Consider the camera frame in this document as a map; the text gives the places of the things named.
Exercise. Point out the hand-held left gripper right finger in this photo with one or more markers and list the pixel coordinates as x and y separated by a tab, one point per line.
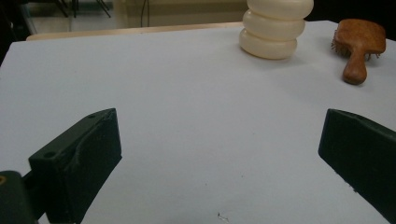
361	149

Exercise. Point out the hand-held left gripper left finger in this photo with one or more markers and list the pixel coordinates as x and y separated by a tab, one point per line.
77	161

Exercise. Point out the wooden hairbrush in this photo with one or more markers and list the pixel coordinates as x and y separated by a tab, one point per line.
359	37

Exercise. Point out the cream ribbed holder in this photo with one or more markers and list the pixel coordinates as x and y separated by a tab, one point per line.
271	31

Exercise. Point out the black stand legs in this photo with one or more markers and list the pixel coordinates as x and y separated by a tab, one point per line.
74	6

